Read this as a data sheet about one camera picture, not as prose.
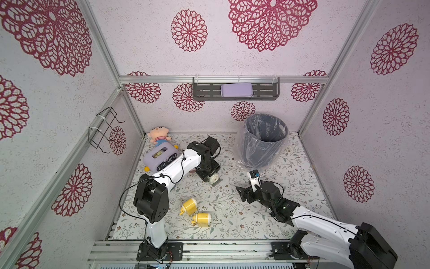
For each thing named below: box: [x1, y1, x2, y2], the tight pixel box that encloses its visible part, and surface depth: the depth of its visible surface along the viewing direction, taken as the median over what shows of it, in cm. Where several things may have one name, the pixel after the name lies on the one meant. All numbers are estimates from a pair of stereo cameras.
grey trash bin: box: [241, 113, 289, 168], surface depth 92 cm
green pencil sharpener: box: [207, 173, 223, 188], surface depth 82 cm
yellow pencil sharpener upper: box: [179, 197, 198, 216], surface depth 82 cm
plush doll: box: [146, 126, 172, 147], surface depth 115 cm
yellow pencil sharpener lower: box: [190, 212, 212, 227], surface depth 78 cm
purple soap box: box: [220, 82, 255, 98], surface depth 92 cm
